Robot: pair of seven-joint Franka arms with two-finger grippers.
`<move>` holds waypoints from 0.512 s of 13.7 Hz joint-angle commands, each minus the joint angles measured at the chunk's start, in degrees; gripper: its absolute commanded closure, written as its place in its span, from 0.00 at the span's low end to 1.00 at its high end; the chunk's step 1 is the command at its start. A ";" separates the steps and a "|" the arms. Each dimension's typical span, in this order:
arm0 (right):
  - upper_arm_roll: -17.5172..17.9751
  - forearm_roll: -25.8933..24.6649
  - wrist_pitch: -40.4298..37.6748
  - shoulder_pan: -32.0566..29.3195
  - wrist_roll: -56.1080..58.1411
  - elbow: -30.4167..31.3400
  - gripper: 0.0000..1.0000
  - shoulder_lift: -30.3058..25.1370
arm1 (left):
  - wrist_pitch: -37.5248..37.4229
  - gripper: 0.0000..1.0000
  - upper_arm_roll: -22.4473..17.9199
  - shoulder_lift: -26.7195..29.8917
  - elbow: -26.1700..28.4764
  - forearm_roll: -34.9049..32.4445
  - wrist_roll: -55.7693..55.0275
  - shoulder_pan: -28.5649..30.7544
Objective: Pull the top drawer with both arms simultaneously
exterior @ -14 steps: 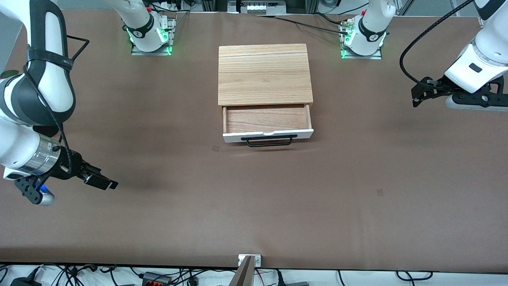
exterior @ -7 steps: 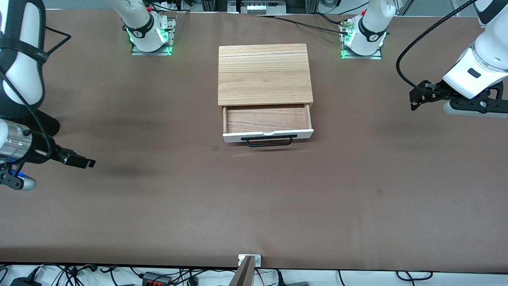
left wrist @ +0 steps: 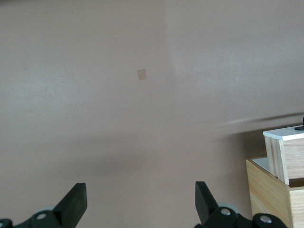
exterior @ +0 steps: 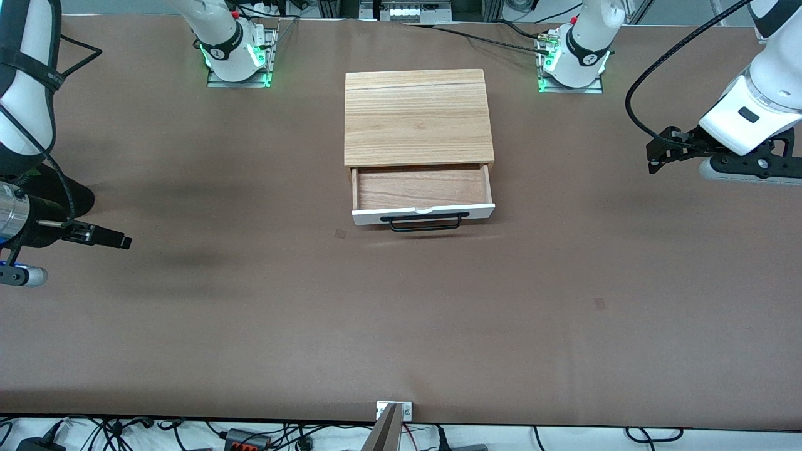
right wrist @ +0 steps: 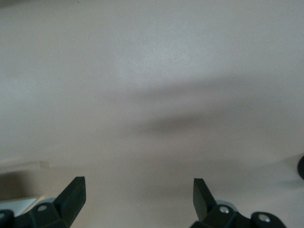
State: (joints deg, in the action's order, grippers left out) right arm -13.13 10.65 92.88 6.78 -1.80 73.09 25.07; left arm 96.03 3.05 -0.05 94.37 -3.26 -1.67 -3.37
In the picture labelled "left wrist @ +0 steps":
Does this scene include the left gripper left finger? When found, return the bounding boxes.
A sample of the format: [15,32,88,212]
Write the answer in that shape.
[0,182,88,228]

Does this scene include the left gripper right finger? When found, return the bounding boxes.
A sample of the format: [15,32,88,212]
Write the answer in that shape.
[194,181,287,228]

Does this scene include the white drawer with black handle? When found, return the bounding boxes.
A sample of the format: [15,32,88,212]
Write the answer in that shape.
[262,115,304,186]

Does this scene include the light wooden drawer cabinet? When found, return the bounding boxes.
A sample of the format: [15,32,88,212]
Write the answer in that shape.
[245,157,304,228]

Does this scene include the small brown tape patch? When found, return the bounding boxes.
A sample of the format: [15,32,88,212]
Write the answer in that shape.
[137,68,148,81]

